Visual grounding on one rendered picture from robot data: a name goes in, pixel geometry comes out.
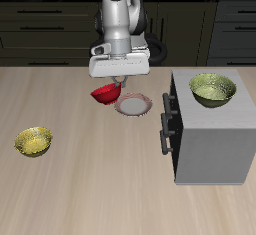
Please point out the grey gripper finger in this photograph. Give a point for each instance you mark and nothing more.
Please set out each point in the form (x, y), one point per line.
(114, 80)
(124, 81)

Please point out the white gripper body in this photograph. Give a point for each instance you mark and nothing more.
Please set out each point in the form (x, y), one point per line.
(118, 65)

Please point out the red bowl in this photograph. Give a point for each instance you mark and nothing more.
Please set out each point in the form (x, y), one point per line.
(106, 95)

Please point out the white plate with pink rim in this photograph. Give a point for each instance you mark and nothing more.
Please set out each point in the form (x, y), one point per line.
(133, 105)

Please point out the green bowl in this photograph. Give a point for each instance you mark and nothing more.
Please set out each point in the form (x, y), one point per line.
(213, 89)

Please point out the yellow bowl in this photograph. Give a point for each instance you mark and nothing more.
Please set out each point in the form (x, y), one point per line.
(33, 141)

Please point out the white cabinet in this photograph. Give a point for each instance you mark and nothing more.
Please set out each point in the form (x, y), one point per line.
(213, 139)

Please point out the grey kitchen drawer unit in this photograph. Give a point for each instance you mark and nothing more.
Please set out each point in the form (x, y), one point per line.
(233, 32)

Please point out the dark kitchen cupboards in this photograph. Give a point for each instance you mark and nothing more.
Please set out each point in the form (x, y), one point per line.
(50, 32)

